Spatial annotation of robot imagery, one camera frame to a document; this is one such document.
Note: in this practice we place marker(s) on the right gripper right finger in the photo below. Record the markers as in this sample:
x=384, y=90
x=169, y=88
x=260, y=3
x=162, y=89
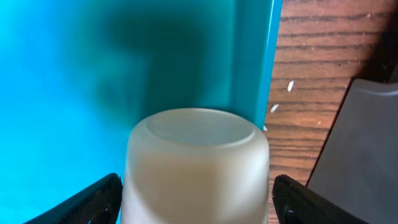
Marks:
x=296, y=204

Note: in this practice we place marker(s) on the teal serving tray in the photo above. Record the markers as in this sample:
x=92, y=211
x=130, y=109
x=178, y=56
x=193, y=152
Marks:
x=78, y=75

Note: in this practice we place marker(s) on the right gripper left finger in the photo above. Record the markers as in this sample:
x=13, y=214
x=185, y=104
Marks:
x=99, y=203

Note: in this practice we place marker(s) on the white paper cup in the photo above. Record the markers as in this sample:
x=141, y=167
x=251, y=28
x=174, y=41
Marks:
x=196, y=166

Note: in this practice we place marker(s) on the grey dishwasher rack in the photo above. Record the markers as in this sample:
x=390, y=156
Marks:
x=357, y=169

